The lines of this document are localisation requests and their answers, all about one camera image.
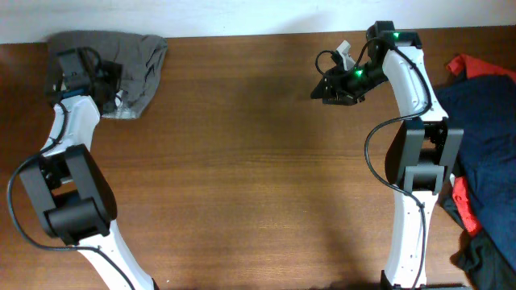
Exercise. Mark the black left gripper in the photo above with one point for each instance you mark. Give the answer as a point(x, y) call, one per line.
point(111, 71)

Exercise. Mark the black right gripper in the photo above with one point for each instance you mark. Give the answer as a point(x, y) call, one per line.
point(343, 91)

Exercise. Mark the grey shorts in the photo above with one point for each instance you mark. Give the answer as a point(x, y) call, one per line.
point(141, 58)

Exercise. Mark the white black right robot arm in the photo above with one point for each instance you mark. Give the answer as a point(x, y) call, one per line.
point(423, 152)

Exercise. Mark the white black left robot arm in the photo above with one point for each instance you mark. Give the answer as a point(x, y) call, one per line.
point(71, 197)

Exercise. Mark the navy blue garment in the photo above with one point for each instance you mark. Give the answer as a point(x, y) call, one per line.
point(484, 107)

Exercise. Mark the dark green garment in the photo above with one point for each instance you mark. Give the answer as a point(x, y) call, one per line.
point(478, 257)

